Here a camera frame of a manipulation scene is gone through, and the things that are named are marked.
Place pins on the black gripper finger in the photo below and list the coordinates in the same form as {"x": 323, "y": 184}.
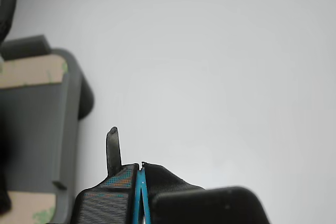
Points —
{"x": 105, "y": 203}
{"x": 199, "y": 205}

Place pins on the grey tape holding fixture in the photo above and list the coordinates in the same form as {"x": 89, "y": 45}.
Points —
{"x": 39, "y": 129}

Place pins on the tan adhesive tape liner strip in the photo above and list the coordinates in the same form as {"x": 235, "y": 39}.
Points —
{"x": 29, "y": 205}
{"x": 26, "y": 73}

